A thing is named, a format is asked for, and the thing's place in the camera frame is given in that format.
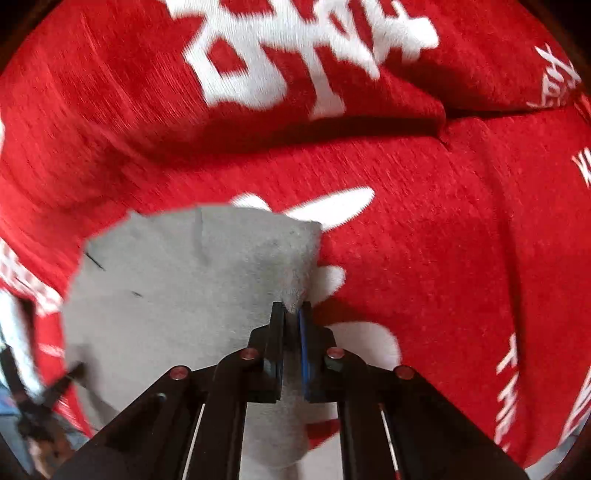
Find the red printed blanket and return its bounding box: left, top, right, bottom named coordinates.
left=0, top=0, right=591, bottom=468

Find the grey knit small garment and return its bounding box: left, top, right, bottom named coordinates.
left=62, top=205, right=338, bottom=480

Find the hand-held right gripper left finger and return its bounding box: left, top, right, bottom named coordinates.
left=53, top=302, right=287, bottom=480

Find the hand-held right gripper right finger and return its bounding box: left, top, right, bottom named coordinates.
left=298, top=302, right=532, bottom=480

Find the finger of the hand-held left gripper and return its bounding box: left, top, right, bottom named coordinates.
left=42, top=362, right=88, bottom=408

